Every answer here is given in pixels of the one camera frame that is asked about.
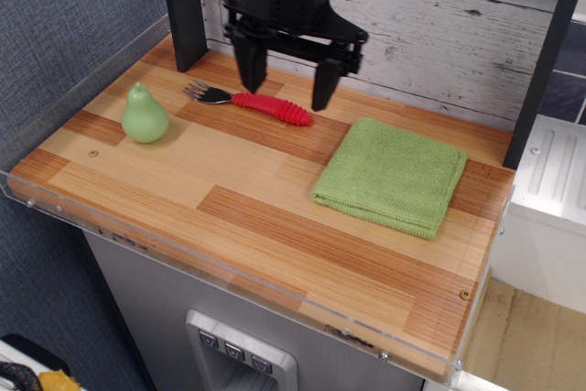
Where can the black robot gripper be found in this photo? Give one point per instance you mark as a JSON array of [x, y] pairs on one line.
[[304, 29]]

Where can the green cloth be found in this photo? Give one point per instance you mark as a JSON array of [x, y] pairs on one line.
[[391, 177]]

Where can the green plastic pear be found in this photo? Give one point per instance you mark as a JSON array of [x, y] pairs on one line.
[[144, 119]]

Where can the grey toy fridge cabinet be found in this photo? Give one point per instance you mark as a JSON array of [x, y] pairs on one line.
[[155, 299]]

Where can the silver dispenser button panel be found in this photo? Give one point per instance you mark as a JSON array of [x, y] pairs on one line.
[[238, 354]]

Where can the white toy sink unit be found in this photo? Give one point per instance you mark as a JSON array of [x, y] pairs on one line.
[[540, 248]]

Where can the yellow object bottom left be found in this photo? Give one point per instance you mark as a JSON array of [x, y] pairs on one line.
[[57, 381]]

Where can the fork with red handle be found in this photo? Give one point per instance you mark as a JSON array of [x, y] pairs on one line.
[[280, 109]]

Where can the left dark post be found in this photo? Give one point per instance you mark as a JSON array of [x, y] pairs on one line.
[[188, 32]]

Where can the dark post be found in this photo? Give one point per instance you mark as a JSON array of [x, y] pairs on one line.
[[188, 32], [554, 39]]

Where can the right dark post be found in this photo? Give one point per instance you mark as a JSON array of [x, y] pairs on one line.
[[554, 39]]

